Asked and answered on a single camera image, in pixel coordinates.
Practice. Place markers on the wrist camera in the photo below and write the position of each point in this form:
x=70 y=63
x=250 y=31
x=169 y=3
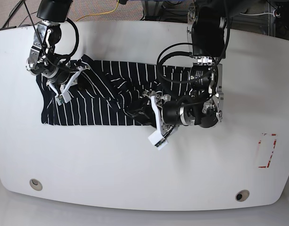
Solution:
x=63 y=98
x=158 y=140

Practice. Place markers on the right table cable grommet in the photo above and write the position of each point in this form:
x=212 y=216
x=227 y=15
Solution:
x=242 y=195

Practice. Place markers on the table cable grommet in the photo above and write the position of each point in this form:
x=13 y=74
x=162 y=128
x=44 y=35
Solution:
x=242 y=195
x=35 y=184

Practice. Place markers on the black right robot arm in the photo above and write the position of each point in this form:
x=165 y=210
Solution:
x=60 y=71

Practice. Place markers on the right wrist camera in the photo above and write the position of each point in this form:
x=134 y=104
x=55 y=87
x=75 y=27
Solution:
x=63 y=98

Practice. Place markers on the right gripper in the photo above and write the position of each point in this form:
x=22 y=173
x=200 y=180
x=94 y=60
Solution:
x=61 y=83

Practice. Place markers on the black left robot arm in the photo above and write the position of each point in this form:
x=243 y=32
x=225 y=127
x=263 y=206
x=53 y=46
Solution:
x=195 y=97

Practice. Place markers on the navy white striped t-shirt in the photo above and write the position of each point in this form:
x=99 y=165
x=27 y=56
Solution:
x=102 y=95

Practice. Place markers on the left table cable grommet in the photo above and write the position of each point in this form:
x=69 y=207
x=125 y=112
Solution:
x=35 y=184

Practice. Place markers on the red tape rectangle marking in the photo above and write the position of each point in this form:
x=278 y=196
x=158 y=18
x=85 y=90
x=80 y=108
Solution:
x=265 y=150

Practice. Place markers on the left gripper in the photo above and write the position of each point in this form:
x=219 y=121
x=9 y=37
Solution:
x=157 y=102

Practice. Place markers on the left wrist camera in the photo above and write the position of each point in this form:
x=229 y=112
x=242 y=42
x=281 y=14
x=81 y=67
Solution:
x=158 y=140

